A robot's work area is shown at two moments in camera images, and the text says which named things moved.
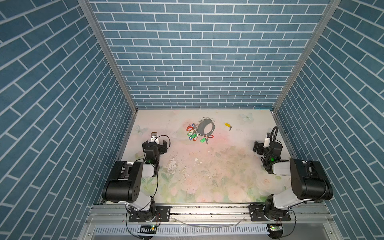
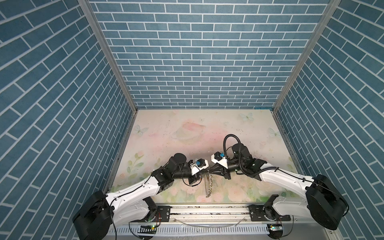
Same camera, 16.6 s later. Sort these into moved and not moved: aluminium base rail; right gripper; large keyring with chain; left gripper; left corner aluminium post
Moved: left gripper; right gripper; large keyring with chain
Not moved: aluminium base rail; left corner aluminium post
